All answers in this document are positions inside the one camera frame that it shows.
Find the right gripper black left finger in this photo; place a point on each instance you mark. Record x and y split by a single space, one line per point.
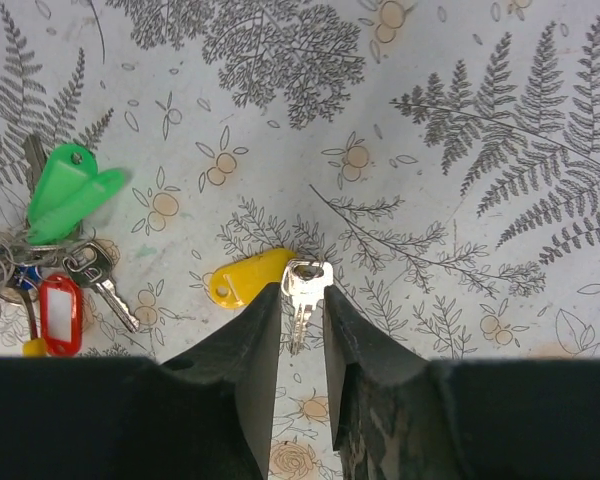
204 414

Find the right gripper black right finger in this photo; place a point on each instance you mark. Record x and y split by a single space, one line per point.
396 415

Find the yellow key tag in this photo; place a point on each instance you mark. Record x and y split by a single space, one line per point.
237 284

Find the silver key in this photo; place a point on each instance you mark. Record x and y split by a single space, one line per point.
303 283
90 267

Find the red key tag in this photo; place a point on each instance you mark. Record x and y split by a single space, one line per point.
61 315

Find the blue key tag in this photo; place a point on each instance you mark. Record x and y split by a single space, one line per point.
26 277

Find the green key tag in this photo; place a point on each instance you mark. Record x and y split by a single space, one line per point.
57 224
68 168

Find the patterned bracelet keyring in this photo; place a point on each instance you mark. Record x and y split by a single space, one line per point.
16 251

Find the silver key on keyring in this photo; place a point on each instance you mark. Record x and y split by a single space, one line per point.
90 267

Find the floral table mat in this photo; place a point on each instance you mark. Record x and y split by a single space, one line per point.
442 156

